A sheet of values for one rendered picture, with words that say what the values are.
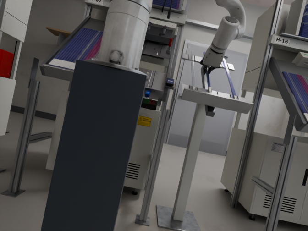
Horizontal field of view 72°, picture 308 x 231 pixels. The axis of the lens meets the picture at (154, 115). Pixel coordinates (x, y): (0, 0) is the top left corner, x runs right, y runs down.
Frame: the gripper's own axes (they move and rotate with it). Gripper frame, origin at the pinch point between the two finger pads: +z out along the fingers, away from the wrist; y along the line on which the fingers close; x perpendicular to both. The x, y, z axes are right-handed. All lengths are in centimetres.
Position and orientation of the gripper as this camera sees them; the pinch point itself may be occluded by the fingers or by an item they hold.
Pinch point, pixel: (206, 71)
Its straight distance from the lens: 129.4
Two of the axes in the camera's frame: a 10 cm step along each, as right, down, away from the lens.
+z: -1.7, 6.0, 7.8
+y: -9.8, -2.2, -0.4
